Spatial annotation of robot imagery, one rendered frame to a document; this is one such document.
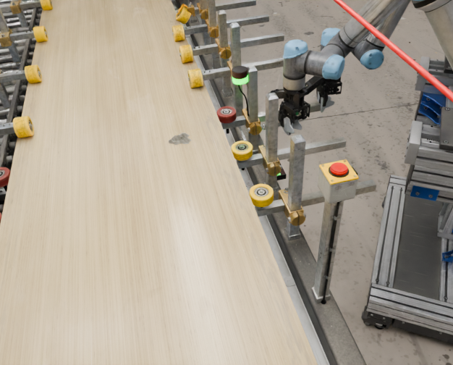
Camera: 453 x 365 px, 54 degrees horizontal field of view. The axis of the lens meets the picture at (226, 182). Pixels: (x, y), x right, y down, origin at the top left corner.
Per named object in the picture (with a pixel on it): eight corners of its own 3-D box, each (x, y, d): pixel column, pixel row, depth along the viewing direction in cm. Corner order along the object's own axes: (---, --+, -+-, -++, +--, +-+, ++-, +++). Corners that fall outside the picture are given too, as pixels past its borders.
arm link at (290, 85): (278, 74, 149) (297, 66, 152) (278, 85, 152) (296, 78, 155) (292, 82, 144) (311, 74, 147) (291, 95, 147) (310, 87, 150)
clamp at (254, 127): (252, 116, 193) (252, 106, 190) (262, 134, 183) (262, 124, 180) (240, 119, 193) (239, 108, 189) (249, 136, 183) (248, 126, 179)
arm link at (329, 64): (350, 46, 140) (317, 41, 144) (338, 62, 133) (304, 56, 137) (347, 69, 145) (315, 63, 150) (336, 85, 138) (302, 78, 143)
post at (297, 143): (294, 238, 163) (302, 132, 130) (298, 245, 160) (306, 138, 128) (285, 240, 162) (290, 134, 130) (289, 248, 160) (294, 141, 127)
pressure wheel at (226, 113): (234, 126, 193) (233, 103, 185) (239, 136, 187) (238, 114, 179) (216, 129, 192) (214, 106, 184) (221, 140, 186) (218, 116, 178)
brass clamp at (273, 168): (271, 153, 176) (271, 143, 173) (282, 174, 166) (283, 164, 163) (257, 156, 175) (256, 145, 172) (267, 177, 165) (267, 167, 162)
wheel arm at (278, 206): (370, 187, 160) (372, 177, 157) (375, 193, 157) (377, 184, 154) (255, 211, 154) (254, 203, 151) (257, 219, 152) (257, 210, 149)
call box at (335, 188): (342, 182, 112) (346, 158, 107) (354, 200, 107) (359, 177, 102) (316, 187, 111) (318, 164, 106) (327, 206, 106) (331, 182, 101)
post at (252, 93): (256, 161, 201) (255, 64, 169) (258, 166, 198) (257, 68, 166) (249, 162, 200) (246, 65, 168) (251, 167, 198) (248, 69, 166)
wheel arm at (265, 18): (267, 19, 242) (267, 13, 239) (269, 22, 239) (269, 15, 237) (176, 33, 235) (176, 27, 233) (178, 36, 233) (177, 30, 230)
